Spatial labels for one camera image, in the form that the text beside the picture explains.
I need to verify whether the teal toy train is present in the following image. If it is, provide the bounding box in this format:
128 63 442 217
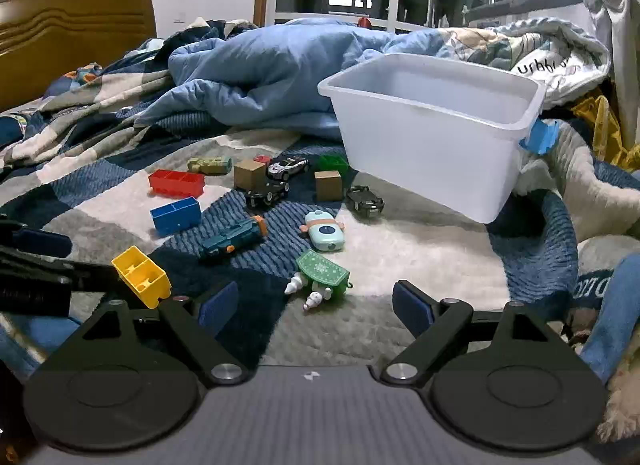
198 216 268 261

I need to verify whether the white cloth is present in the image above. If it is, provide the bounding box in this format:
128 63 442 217
582 0 640 146

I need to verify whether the wooden headboard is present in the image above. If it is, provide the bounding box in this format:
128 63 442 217
0 0 157 113

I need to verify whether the green toy with white drills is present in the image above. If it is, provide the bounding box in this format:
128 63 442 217
284 250 357 313

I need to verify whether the wooden cube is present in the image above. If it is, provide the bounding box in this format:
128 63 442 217
233 159 267 191
314 170 343 202

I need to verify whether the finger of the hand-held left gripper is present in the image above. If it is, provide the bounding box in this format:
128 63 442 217
0 218 74 260
0 257 126 318

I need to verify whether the camouflage toy car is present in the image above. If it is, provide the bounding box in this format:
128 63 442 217
187 156 233 176

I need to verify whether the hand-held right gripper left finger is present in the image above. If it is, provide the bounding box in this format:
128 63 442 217
65 281 251 387

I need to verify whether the white printed quilt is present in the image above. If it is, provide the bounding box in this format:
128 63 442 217
440 18 613 111

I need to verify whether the yellow cloth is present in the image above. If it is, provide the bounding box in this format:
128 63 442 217
570 90 640 171

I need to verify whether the red plastic block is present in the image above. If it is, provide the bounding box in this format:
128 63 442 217
148 170 206 199

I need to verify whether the white plastic container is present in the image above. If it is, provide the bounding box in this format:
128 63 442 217
317 52 560 224

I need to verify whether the light blue quilt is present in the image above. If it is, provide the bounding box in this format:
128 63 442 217
134 18 451 141

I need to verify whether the blue plastic block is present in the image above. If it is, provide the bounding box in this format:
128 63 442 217
150 196 202 237

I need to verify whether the grey bed rail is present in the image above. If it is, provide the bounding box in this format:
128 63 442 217
467 0 640 28

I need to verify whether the cream fleece blanket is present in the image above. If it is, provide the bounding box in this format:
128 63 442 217
515 120 640 258

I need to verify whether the white toy car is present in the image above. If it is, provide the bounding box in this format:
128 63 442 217
266 156 310 181

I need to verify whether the light blue toy camera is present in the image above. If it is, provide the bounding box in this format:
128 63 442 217
300 211 347 252

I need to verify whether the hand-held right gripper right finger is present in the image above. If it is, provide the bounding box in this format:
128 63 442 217
380 280 571 388

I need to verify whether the yellow plastic block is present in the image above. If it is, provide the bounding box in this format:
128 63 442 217
111 245 172 309

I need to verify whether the black toy car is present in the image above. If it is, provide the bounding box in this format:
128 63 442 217
346 185 385 218
244 179 291 210

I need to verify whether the green plastic block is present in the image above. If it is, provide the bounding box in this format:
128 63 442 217
316 154 351 173

